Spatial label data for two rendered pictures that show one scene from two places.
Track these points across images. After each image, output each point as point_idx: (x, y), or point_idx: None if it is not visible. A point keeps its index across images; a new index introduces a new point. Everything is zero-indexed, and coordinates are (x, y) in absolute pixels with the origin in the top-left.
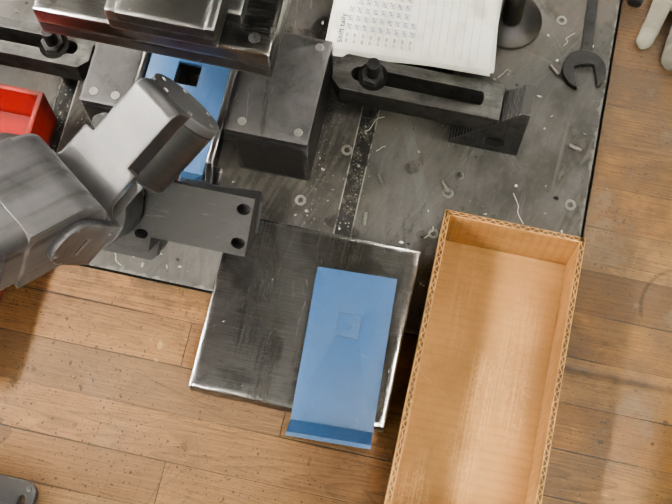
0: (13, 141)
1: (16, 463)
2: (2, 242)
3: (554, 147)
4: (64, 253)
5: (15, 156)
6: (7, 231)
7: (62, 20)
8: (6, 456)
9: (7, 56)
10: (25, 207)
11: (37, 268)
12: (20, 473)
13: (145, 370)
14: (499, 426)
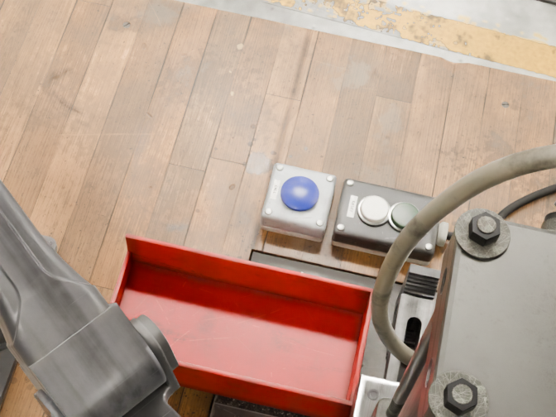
0: (145, 348)
1: (15, 405)
2: (22, 340)
3: None
4: (42, 405)
5: (127, 351)
6: (35, 345)
7: (353, 405)
8: (22, 395)
9: (386, 370)
10: (64, 361)
11: (33, 382)
12: (6, 409)
13: None
14: None
